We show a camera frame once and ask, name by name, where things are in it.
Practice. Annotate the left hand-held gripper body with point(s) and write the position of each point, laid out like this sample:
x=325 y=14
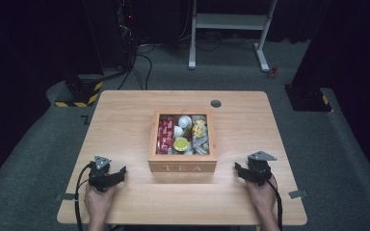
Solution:
x=98 y=176

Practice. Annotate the small red object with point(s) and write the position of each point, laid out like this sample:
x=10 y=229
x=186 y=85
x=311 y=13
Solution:
x=272 y=73

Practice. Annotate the grey table grommet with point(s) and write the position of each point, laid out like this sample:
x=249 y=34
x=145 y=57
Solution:
x=216 y=103

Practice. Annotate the person's left hand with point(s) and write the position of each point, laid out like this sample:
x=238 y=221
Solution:
x=98 y=203

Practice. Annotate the row of red packets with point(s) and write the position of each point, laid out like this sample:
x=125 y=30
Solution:
x=165 y=134

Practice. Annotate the person's right hand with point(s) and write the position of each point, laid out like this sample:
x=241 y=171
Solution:
x=265 y=199

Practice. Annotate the yellow print sachet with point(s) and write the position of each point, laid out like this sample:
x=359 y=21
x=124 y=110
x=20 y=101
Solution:
x=199 y=128

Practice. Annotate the yellow black striped base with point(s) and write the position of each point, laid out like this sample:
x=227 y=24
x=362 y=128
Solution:
x=83 y=93

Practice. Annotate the wooden tea box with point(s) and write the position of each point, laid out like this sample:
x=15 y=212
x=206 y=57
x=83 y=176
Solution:
x=182 y=166

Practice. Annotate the dark base with yellow mark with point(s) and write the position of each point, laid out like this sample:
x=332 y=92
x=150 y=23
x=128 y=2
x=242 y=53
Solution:
x=306 y=97

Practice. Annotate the white capsule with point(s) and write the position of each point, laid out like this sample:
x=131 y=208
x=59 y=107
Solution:
x=178 y=131
x=185 y=122
x=189 y=149

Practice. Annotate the white metal stand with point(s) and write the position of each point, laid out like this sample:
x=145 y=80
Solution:
x=229 y=21

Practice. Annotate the grey tape piece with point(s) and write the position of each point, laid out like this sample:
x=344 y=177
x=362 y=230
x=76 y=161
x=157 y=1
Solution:
x=298 y=194
x=66 y=197

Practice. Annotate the pile of grey sachets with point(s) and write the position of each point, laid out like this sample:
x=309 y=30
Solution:
x=201 y=145

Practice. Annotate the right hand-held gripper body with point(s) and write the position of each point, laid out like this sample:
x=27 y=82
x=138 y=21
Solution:
x=260 y=170

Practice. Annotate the dark curtain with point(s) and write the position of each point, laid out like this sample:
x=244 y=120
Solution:
x=22 y=64
x=353 y=48

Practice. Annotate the dark equipment rack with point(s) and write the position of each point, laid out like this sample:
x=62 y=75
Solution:
x=125 y=32

